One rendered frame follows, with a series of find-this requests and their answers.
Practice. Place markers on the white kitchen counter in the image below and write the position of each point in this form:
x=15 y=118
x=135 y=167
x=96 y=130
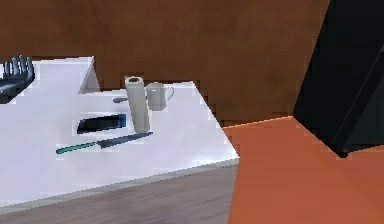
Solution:
x=173 y=140

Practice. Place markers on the grey mug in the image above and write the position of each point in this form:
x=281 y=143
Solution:
x=156 y=96

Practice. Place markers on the white paper towel roll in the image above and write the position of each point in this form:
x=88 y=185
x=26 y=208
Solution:
x=138 y=106

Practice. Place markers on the small dark grey utensil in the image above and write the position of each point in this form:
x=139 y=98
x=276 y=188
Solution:
x=120 y=99

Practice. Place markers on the black fridge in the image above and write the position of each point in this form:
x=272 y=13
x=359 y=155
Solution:
x=346 y=73

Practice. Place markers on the black dish rack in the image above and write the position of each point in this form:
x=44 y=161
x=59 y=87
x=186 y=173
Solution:
x=15 y=76

